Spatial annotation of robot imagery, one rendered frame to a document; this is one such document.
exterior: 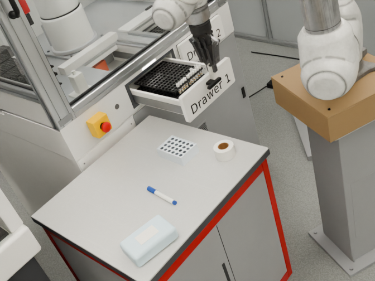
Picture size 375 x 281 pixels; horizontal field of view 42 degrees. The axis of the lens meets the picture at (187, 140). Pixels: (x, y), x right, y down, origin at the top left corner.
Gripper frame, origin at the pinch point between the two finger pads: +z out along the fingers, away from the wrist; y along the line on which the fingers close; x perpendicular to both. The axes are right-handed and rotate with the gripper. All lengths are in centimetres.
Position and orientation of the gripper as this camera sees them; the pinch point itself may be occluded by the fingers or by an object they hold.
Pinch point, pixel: (212, 71)
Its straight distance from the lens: 181.0
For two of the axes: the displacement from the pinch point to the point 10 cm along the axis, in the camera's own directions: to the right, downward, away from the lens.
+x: -6.2, 5.9, -5.1
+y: -7.3, -2.2, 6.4
